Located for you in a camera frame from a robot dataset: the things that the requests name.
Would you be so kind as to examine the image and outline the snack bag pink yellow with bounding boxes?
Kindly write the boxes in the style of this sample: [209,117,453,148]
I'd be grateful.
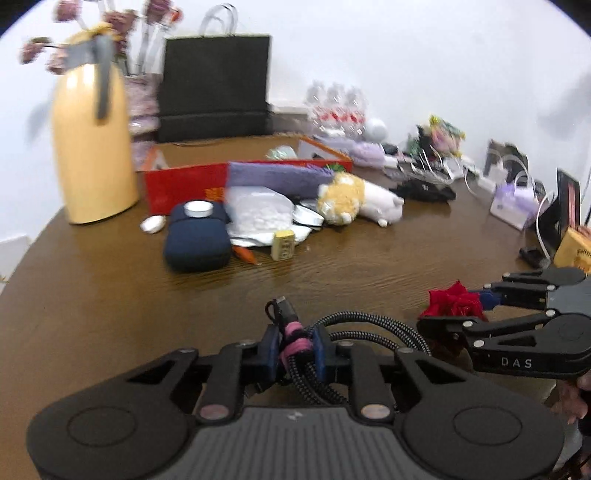
[429,115,466,157]

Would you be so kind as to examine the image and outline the red fabric rose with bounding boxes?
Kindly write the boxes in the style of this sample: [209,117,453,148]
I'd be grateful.
[419,281,488,322]

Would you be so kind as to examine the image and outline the navy blue pouch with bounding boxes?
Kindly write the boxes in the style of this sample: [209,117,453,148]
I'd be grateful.
[163,201,232,273]

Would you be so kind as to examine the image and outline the black paper shopping bag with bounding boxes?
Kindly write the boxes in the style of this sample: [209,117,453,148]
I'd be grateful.
[157,3,271,143]

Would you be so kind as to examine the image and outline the bubble wrap packet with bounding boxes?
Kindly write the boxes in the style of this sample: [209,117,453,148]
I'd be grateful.
[266,145,298,161]

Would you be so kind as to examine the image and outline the white round lid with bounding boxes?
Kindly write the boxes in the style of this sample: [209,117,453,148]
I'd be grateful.
[183,200,214,218]

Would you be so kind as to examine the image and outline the black cloth glove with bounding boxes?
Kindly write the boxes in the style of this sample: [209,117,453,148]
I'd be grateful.
[390,179,457,203]

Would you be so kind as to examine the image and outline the white cloth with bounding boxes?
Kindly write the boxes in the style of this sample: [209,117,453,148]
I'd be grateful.
[226,223,312,248]

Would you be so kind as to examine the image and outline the black braided cable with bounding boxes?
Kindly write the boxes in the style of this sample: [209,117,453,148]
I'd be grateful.
[263,296,433,407]

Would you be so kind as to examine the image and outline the water bottle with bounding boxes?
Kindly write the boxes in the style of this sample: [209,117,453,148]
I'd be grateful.
[345,87,367,140]
[325,83,348,136]
[304,80,328,135]

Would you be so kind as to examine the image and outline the water bottle middle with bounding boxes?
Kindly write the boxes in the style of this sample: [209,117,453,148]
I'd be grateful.
[325,83,348,136]

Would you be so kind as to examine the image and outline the yellow thermos jug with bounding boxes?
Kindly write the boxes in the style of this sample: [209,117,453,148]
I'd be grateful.
[51,23,139,225]

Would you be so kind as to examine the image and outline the lilac fluffy scrunchie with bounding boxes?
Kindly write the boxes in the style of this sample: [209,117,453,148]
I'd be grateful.
[349,142,385,169]

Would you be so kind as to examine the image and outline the white round speaker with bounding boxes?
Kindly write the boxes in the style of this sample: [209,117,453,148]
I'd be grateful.
[363,117,389,143]

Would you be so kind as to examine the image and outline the water bottle left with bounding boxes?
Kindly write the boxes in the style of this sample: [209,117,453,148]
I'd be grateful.
[304,80,328,135]

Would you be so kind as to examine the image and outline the small yellow cube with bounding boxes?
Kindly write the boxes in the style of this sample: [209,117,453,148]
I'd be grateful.
[270,230,296,261]

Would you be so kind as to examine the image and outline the red cardboard box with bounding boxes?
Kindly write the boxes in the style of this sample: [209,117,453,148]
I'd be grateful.
[141,134,353,215]

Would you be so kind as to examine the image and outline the purple knitted cloth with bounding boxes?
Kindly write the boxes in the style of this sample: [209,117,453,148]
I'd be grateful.
[225,162,335,199]

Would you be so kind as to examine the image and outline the small white bottle cap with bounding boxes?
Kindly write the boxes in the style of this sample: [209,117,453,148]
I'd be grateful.
[139,215,166,235]

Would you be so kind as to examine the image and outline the white purple gift box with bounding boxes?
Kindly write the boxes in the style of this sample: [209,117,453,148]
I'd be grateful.
[489,183,539,231]

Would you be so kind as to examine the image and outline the yellow white plush toy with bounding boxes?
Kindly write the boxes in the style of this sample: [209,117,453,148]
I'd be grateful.
[317,172,405,228]

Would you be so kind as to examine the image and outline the dried pink rose bouquet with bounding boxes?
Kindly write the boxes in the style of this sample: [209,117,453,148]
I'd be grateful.
[18,0,183,75]

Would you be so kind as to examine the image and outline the water bottle right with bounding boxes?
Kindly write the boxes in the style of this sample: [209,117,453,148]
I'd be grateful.
[345,87,367,140]

